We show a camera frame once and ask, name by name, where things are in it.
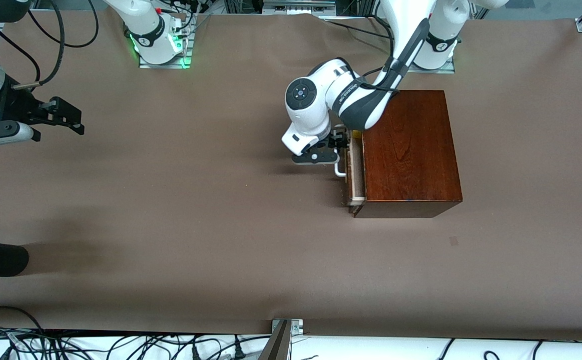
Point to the silver metal bracket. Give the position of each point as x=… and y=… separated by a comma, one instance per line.
x=296, y=327

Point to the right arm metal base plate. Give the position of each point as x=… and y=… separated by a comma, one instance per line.
x=165, y=65

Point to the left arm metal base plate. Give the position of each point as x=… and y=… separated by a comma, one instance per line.
x=436, y=71

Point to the brown paper table cover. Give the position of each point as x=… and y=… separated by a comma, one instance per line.
x=220, y=200

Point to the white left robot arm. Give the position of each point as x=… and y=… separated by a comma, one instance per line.
x=351, y=100

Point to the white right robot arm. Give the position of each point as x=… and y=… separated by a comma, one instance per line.
x=145, y=25

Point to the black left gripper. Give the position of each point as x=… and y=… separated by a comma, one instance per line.
x=339, y=141

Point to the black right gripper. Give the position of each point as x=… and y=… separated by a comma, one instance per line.
x=14, y=106

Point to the dark wooden drawer cabinet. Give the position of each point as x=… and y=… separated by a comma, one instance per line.
x=411, y=160

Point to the metal equipment box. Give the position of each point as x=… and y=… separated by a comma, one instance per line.
x=298, y=5

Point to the grey camera mount pole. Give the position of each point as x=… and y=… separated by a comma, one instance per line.
x=275, y=347

